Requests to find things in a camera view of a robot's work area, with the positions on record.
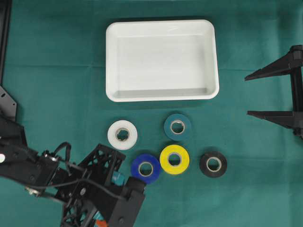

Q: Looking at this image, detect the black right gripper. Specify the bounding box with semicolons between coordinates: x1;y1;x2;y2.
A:
244;45;303;139

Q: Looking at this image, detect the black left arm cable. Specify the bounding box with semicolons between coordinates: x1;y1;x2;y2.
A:
23;141;128;201

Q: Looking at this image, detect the black tape roll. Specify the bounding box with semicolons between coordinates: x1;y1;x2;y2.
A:
199;151;227;178

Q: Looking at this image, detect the blue tape roll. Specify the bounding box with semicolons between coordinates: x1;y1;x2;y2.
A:
131;154;162;184

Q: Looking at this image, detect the white tape roll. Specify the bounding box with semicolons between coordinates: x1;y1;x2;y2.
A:
107;120;138;150

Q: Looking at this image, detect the red orange tape roll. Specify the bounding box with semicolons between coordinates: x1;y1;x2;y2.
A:
95;220;107;227

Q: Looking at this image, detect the teal green tape roll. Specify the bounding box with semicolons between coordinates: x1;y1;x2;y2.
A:
164;113;192;141

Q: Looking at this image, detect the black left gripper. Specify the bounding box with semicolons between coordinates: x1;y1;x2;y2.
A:
35;144;146;227

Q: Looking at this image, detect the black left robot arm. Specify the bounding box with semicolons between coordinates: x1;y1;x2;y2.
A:
0;89;146;227

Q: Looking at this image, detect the black metal frame rail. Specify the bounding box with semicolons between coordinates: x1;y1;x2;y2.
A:
0;0;12;84

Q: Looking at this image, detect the white plastic tray case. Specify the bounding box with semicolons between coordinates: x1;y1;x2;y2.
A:
105;19;219;102

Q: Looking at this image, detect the yellow tape roll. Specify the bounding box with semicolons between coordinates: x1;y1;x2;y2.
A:
160;145;190;175

